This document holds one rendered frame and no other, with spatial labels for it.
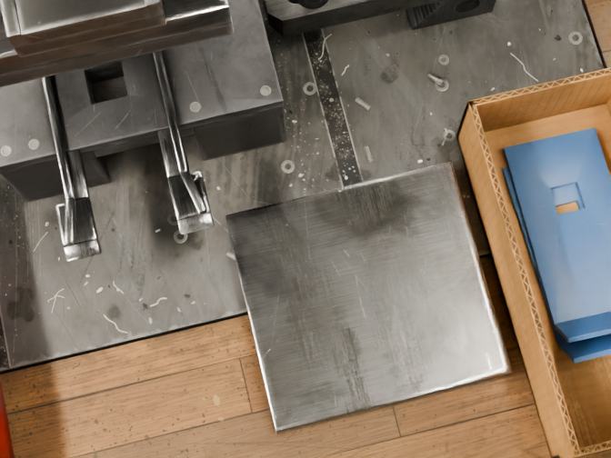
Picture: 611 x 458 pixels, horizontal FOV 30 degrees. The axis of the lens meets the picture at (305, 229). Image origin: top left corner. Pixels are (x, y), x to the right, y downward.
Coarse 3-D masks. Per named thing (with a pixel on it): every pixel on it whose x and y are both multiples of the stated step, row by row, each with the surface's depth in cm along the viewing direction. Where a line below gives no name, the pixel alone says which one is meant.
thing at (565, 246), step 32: (512, 160) 84; (544, 160) 84; (576, 160) 84; (544, 192) 83; (608, 192) 83; (544, 224) 83; (576, 224) 83; (608, 224) 83; (544, 256) 82; (576, 256) 82; (608, 256) 82; (544, 288) 81; (576, 288) 81; (608, 288) 81; (576, 320) 81; (608, 320) 79
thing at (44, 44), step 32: (0, 0) 58; (32, 0) 58; (64, 0) 58; (96, 0) 58; (128, 0) 58; (160, 0) 59; (192, 0) 63; (224, 0) 63; (0, 32) 62; (32, 32) 58; (64, 32) 59; (96, 32) 59; (128, 32) 60; (160, 32) 63; (192, 32) 64; (224, 32) 65; (0, 64) 62; (32, 64) 63; (64, 64) 64; (96, 64) 65
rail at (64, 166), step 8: (48, 80) 78; (48, 88) 78; (48, 96) 77; (48, 104) 77; (48, 112) 77; (56, 112) 77; (56, 120) 77; (56, 128) 77; (56, 136) 77; (56, 144) 77; (64, 144) 77; (56, 152) 76; (64, 152) 76; (64, 160) 76; (64, 168) 76; (64, 176) 76; (64, 184) 76; (72, 184) 76; (64, 192) 76; (72, 192) 76
